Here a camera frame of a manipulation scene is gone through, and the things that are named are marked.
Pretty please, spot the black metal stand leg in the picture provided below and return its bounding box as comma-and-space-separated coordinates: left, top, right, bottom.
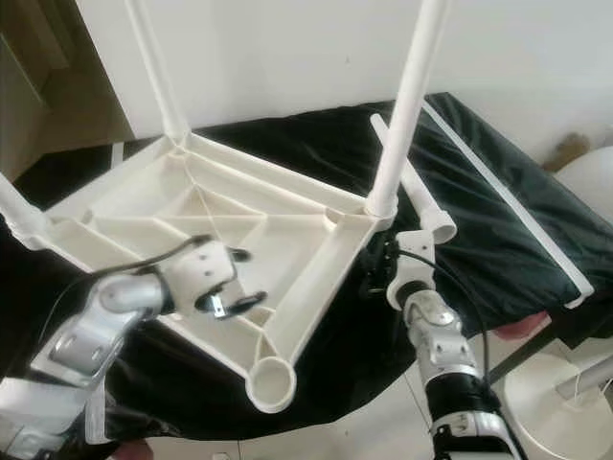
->
488, 287, 613, 384

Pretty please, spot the white round object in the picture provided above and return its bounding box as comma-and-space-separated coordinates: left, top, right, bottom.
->
557, 146, 613, 223

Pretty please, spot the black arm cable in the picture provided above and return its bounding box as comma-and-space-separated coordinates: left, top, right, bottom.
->
48, 235, 212, 322
434, 262, 491, 384

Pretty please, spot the brown object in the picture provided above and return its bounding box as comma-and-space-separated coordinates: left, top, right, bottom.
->
546, 134, 590, 172

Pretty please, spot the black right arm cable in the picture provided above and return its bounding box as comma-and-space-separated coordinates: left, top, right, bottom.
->
434, 262, 491, 384

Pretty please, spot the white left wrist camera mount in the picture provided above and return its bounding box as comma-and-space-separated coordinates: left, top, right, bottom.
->
158, 240, 236, 308

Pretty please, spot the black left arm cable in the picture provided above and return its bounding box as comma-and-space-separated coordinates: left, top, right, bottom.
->
48, 235, 212, 322

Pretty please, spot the cream plastic table top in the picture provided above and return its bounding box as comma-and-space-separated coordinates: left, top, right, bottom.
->
19, 132, 398, 415

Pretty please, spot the black table cloth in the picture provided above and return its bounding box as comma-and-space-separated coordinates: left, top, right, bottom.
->
0, 91, 613, 442

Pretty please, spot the white standing fan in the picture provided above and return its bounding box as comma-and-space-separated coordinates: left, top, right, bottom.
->
503, 350, 613, 460

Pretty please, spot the pink slipper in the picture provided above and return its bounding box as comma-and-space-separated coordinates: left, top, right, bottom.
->
110, 441, 154, 460
498, 316, 556, 342

